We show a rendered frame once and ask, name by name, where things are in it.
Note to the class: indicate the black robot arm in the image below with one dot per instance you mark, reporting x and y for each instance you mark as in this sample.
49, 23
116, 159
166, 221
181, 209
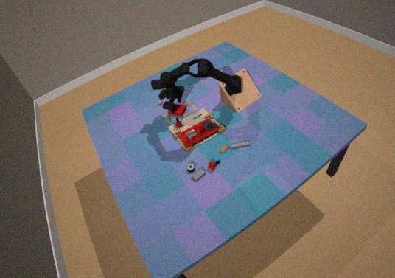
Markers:
205, 68

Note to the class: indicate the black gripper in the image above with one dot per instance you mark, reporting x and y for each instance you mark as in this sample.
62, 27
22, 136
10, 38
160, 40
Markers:
173, 94

